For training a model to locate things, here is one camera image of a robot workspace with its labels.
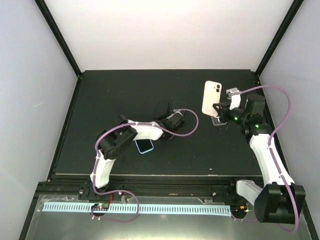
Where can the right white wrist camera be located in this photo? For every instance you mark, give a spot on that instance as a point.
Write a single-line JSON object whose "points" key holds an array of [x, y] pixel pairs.
{"points": [[234, 95]]}

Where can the pink phone case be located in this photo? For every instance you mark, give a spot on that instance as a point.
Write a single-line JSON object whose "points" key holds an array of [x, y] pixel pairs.
{"points": [[211, 95]]}

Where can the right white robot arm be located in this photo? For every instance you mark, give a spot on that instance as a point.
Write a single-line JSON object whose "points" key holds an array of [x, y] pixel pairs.
{"points": [[280, 200]]}

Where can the white slotted cable duct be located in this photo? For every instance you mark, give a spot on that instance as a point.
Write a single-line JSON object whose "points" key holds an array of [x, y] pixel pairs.
{"points": [[155, 209]]}

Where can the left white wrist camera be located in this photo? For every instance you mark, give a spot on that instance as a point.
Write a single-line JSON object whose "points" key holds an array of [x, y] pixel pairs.
{"points": [[177, 113]]}

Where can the teal phone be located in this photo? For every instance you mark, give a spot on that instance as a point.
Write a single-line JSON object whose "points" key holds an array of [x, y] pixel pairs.
{"points": [[179, 106]]}

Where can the clear phone case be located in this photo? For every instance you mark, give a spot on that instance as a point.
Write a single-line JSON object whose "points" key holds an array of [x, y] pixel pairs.
{"points": [[216, 121]]}

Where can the small circuit board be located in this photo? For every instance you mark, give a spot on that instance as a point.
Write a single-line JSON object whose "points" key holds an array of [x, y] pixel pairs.
{"points": [[100, 207], [244, 209]]}

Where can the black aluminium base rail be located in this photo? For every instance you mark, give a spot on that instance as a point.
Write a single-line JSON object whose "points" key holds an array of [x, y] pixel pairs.
{"points": [[215, 188]]}

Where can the right small circuit board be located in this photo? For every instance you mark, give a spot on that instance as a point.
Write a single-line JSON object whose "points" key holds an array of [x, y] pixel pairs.
{"points": [[244, 209]]}

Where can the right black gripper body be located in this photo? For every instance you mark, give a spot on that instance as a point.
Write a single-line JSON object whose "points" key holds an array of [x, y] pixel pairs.
{"points": [[229, 118]]}

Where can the left black frame post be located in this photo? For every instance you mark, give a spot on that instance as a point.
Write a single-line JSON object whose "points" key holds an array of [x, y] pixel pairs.
{"points": [[46, 13]]}

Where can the right black frame post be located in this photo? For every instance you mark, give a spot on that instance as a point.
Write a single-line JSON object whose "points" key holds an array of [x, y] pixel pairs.
{"points": [[282, 29]]}

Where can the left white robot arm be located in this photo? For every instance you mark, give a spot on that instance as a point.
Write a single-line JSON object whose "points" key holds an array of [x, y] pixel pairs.
{"points": [[112, 143]]}

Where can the left small circuit board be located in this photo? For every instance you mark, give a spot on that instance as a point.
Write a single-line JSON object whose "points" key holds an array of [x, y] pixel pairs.
{"points": [[100, 207]]}

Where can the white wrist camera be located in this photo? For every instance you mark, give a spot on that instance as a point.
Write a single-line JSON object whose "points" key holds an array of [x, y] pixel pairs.
{"points": [[177, 113], [234, 95]]}

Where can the black frame post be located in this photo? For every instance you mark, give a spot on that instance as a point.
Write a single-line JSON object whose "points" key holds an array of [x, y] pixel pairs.
{"points": [[46, 13], [282, 29]]}

